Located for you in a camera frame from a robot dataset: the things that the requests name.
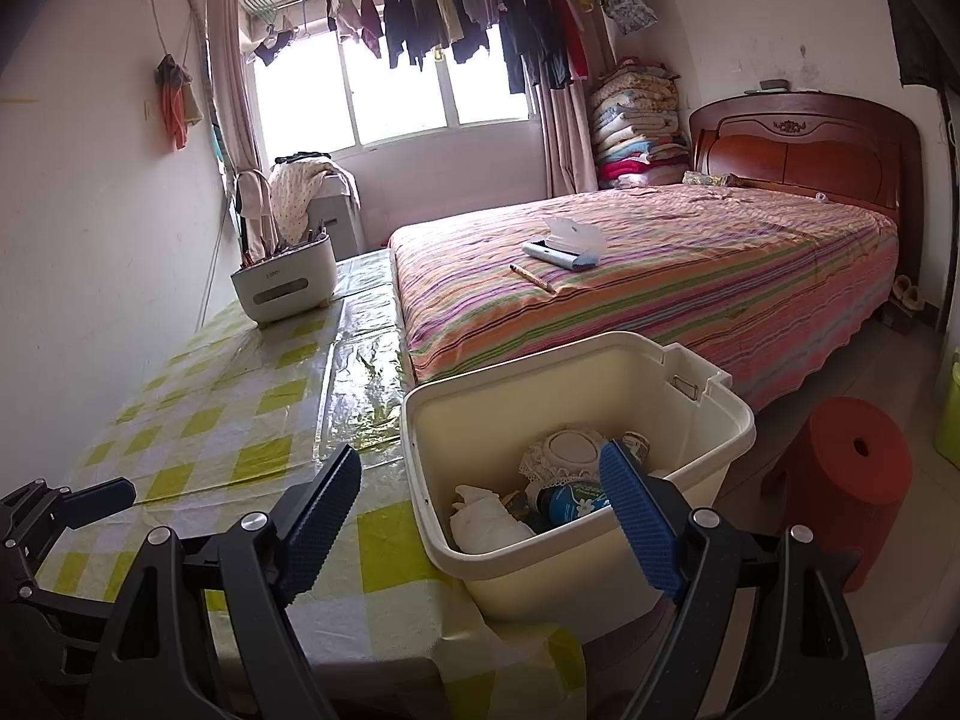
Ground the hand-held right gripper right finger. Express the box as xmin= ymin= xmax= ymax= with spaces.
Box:
xmin=598 ymin=439 xmax=875 ymax=720

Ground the wooden bed headboard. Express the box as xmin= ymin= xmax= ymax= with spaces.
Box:
xmin=688 ymin=92 xmax=925 ymax=230

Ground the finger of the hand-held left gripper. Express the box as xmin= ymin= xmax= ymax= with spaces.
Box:
xmin=0 ymin=476 xmax=137 ymax=550
xmin=11 ymin=581 xmax=125 ymax=650

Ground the row of hanging clothes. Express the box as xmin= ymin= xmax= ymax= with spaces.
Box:
xmin=326 ymin=0 xmax=661 ymax=95

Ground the white desk organizer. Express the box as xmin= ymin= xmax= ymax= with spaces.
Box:
xmin=230 ymin=232 xmax=336 ymax=326

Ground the white lace doily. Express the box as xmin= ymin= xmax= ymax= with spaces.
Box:
xmin=520 ymin=427 xmax=608 ymax=492

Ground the orange cloth on hook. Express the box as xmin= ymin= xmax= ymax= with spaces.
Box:
xmin=154 ymin=54 xmax=205 ymax=151

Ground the window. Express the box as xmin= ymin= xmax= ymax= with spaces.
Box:
xmin=244 ymin=22 xmax=541 ymax=155

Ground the red plastic stool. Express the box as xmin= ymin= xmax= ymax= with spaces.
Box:
xmin=761 ymin=397 xmax=914 ymax=593

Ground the dark hanging garment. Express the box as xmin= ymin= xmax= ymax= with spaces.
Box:
xmin=885 ymin=0 xmax=960 ymax=87

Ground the white tissue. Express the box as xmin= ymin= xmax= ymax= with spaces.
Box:
xmin=448 ymin=484 xmax=537 ymax=554

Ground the bunch of coloured pencils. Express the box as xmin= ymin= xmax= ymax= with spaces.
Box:
xmin=238 ymin=221 xmax=327 ymax=267

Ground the white appliance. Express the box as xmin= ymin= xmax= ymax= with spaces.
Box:
xmin=307 ymin=180 xmax=367 ymax=260

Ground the beige curtain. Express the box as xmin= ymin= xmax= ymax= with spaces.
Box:
xmin=204 ymin=0 xmax=263 ymax=173
xmin=536 ymin=82 xmax=599 ymax=200

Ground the stack of folded quilts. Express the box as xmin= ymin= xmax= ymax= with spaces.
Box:
xmin=587 ymin=56 xmax=692 ymax=188

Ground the cream plastic bin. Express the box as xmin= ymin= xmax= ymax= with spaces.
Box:
xmin=401 ymin=330 xmax=757 ymax=623

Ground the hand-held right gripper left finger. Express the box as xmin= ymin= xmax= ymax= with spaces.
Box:
xmin=90 ymin=442 xmax=362 ymax=720

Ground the light green container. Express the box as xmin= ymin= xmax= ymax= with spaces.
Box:
xmin=934 ymin=360 xmax=960 ymax=470

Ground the grey pencil case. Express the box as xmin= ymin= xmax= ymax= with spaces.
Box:
xmin=523 ymin=216 xmax=607 ymax=271

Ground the striped bed sheet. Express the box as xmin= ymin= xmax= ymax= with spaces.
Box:
xmin=388 ymin=184 xmax=899 ymax=413

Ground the brown bottle blue label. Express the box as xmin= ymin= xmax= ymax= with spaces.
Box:
xmin=536 ymin=481 xmax=616 ymax=531

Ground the beige bag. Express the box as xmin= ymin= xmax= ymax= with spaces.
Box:
xmin=232 ymin=169 xmax=282 ymax=260

